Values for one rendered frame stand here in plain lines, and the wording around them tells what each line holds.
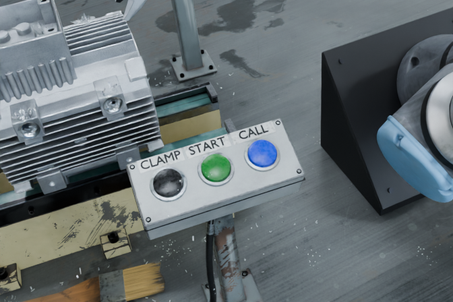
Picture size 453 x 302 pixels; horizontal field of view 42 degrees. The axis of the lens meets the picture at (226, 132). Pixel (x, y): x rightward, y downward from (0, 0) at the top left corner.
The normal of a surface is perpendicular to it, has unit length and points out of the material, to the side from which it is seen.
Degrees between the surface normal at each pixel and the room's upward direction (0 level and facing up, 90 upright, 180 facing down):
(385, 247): 0
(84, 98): 0
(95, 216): 90
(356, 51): 45
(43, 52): 90
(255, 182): 23
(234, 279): 90
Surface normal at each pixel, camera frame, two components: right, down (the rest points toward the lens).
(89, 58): 0.33, 0.58
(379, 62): 0.21, -0.11
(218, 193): 0.04, -0.44
